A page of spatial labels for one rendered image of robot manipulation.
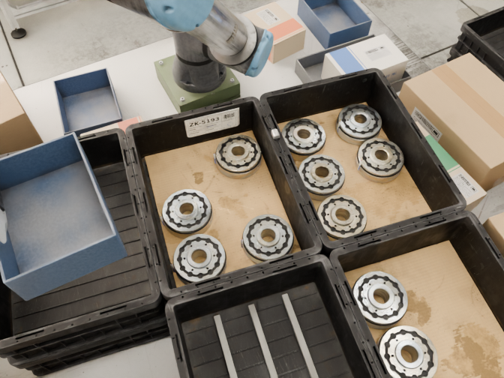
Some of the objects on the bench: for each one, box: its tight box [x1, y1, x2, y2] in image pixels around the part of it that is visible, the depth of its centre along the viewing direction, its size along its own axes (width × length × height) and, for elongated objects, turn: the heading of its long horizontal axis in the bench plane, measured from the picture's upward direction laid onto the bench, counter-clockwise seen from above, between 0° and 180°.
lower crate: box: [9, 300, 170, 377], centre depth 101 cm, size 40×30×12 cm
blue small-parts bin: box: [297, 0, 372, 50], centre depth 147 cm, size 20×15×7 cm
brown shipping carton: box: [398, 53, 504, 192], centre depth 118 cm, size 30×22×16 cm
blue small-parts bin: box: [53, 68, 124, 137], centre depth 127 cm, size 20×15×7 cm
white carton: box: [321, 34, 409, 83], centre depth 133 cm, size 20×12×9 cm, turn 116°
